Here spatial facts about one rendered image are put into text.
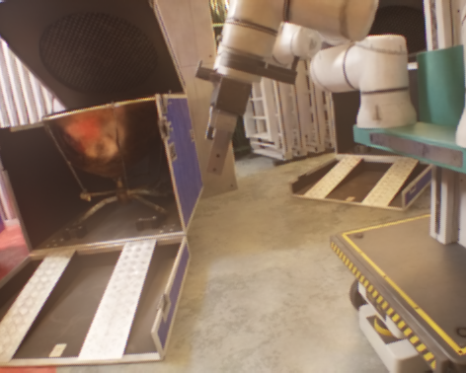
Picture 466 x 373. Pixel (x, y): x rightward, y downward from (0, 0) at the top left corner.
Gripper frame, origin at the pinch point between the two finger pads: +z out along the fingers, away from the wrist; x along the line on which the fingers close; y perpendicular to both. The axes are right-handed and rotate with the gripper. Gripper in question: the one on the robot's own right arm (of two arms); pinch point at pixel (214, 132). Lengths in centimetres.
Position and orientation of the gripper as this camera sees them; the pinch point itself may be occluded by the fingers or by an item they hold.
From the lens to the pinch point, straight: 95.0
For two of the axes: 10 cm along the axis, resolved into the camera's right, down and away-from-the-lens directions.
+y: 9.5, 2.0, 2.4
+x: -2.2, -1.1, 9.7
